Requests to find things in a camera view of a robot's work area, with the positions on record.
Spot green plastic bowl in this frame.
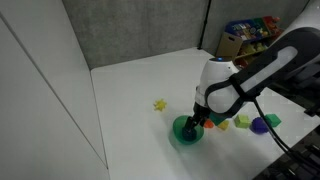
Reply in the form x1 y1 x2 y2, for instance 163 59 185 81
172 114 205 146

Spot yellow animal toy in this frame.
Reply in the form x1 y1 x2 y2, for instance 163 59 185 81
217 119 230 131

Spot colourful toy storage rack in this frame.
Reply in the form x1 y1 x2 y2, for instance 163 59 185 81
224 14 285 68

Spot black tripod pole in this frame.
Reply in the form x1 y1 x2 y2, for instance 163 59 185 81
197 0 213 51

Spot small blue block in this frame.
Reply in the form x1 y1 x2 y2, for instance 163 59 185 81
181 127 198 142

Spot lime green cube block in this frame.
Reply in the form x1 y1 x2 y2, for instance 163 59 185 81
233 114 251 130

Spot purple ridged ball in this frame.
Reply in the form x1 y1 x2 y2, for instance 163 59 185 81
250 116 270 135

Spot yellow star toy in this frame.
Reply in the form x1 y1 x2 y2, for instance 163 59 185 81
153 98 168 113

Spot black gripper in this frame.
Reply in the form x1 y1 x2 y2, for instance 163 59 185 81
183 103 211 134

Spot brown cardboard box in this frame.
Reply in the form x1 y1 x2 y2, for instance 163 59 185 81
214 31 244 61

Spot black perforated breadboard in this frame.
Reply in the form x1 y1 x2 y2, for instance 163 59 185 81
253 126 320 180

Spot black hanging robot cable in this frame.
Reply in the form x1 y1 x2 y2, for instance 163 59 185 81
252 96 320 168

